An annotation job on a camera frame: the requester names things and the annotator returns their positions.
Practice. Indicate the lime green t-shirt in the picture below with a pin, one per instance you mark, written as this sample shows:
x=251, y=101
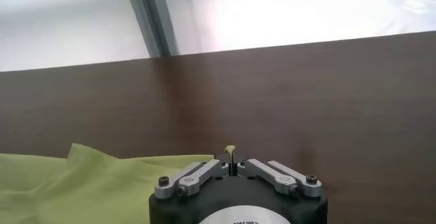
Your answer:
x=85, y=191

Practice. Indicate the dark upright window mullion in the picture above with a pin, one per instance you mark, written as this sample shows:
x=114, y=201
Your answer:
x=150, y=14

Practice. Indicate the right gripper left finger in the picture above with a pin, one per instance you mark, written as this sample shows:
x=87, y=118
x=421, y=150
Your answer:
x=194, y=177

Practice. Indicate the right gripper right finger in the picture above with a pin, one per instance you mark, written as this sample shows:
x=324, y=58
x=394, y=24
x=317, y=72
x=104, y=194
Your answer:
x=279, y=177

